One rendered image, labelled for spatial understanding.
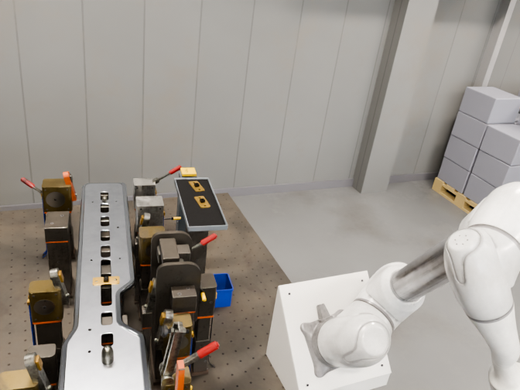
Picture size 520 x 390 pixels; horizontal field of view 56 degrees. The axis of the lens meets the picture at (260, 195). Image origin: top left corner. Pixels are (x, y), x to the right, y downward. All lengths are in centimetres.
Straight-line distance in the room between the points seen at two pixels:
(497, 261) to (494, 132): 374
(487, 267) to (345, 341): 61
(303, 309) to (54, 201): 111
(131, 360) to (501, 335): 92
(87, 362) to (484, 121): 409
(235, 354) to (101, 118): 237
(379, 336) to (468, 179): 362
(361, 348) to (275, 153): 301
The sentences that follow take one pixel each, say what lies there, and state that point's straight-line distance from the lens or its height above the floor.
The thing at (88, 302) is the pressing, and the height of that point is 100.
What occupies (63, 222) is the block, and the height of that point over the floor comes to 103.
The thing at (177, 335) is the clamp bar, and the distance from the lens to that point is 122.
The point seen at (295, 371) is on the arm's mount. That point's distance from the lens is 170.
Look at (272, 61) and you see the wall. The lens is 403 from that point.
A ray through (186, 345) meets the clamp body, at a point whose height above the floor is 100.
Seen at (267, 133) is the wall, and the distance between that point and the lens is 422.
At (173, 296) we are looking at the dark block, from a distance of 145.
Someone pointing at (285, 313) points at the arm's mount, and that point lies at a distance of 169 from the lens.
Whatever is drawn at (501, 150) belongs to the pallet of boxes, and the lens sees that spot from 474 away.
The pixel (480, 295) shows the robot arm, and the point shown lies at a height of 148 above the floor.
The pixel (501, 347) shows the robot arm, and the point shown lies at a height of 134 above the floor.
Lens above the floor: 205
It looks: 28 degrees down
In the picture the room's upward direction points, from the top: 8 degrees clockwise
